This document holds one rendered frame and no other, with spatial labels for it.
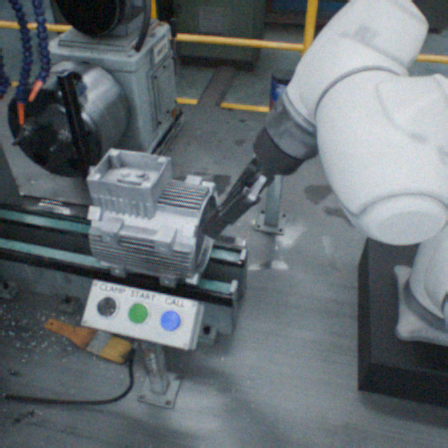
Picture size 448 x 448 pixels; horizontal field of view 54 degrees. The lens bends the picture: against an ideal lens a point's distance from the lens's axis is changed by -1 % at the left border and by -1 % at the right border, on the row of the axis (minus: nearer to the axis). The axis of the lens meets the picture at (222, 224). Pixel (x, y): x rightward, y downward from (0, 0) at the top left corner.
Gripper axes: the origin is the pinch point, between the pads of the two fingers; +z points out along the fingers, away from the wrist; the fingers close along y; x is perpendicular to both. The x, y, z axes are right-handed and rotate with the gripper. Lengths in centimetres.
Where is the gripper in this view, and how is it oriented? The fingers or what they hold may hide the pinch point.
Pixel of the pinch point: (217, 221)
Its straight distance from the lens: 73.7
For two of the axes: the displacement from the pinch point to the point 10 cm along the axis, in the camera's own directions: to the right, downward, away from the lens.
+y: -2.5, 6.5, -7.2
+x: 8.4, 5.2, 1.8
